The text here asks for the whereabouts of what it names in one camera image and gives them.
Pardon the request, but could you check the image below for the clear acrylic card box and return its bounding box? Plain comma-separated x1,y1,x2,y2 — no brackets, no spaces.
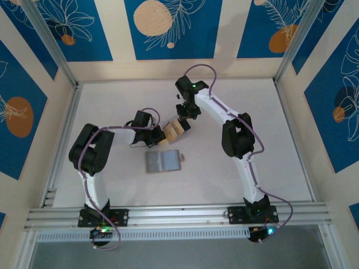
162,117,194,146

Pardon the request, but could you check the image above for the grey card holder wallet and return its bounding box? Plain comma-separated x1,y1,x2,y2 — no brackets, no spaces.
145,150,186,174

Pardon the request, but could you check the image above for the black controller board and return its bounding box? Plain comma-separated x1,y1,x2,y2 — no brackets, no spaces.
248,225,277,244
89,226,114,248

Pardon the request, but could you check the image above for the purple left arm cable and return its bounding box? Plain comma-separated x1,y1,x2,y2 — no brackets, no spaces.
78,108,161,252

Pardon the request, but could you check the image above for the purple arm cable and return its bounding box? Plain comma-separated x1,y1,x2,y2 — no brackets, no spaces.
183,63,294,244
78,108,161,252

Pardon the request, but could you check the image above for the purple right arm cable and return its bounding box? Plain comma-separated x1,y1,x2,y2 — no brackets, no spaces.
183,63,294,244

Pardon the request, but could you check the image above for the aluminium side rail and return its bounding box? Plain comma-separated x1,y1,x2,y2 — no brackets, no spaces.
273,80,316,202
42,82,84,208

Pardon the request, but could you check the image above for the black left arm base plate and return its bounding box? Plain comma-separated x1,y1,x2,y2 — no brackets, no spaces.
77,208,130,228

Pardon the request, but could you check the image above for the aluminium front frame rail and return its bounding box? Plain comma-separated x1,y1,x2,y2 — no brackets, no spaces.
24,200,333,232

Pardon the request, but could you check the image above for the white slotted cable duct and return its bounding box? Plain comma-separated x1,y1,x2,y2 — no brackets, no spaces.
35,226,252,243

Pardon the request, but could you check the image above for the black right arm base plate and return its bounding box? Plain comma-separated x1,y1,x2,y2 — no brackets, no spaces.
227,205,280,225

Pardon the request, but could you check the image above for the aluminium frame post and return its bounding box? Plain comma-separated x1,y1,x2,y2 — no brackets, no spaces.
21,0,79,88
274,0,346,85

